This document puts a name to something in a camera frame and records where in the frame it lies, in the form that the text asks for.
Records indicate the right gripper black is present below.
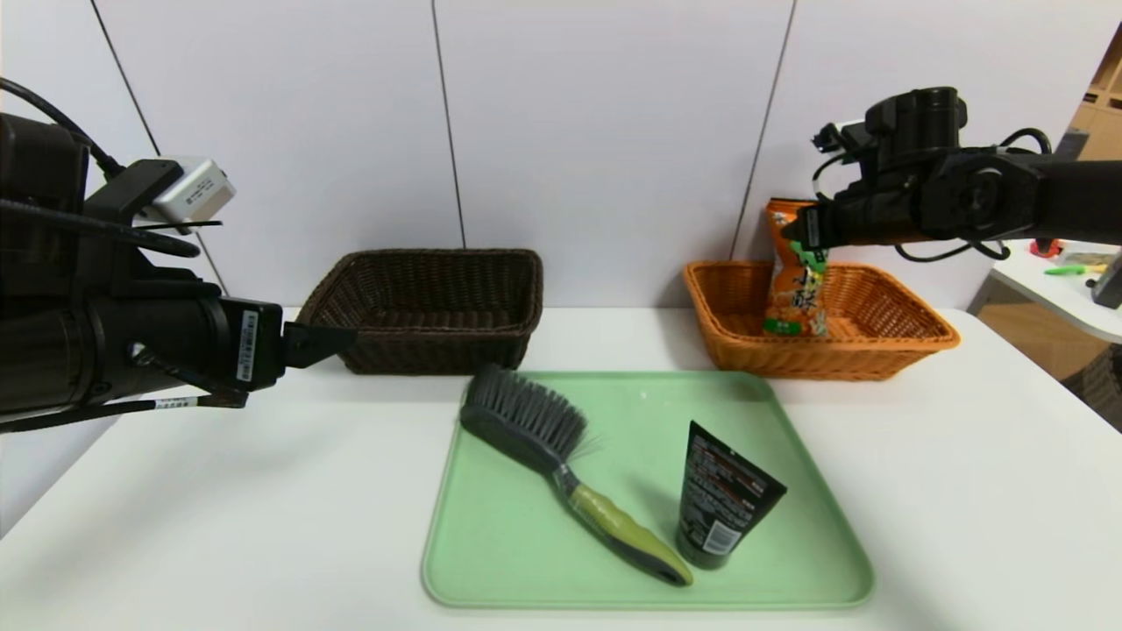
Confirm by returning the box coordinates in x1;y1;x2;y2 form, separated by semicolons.
781;202;919;252

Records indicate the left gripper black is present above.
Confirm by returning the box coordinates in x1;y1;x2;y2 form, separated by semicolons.
100;281;359;404

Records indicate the orange snack bag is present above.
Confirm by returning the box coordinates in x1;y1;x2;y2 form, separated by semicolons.
761;198;832;338

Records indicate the grey brush with green handle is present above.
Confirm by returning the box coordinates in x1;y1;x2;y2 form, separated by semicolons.
459;363;693;588

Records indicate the black squeeze tube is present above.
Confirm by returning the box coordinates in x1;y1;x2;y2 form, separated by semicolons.
675;421;787;571

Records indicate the dark brown wicker basket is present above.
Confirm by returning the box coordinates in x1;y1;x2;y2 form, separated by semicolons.
295;249;544;376

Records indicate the orange wicker basket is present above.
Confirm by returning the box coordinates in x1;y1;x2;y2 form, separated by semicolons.
683;259;961;382

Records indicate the white side table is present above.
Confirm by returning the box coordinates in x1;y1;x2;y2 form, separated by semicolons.
991;250;1122;344

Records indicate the light green plastic tray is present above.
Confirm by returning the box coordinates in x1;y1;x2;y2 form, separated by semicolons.
422;370;875;611

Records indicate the dark upright object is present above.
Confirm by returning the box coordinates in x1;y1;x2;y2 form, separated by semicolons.
1091;250;1122;309

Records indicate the wooden cabinet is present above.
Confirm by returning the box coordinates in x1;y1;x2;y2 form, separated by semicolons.
1056;26;1122;163

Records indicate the dark woven chair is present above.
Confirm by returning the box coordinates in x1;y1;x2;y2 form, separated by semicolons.
1061;344;1122;432

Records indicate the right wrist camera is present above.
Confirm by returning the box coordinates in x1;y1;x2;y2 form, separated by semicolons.
811;118;869;159

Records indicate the thin labelled left arm cable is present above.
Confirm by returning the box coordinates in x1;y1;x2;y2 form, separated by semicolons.
0;394;251;435

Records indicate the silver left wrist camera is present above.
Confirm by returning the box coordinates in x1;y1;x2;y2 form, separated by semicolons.
88;156;238;233

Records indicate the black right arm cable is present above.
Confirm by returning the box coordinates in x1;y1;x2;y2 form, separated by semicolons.
811;127;1053;264

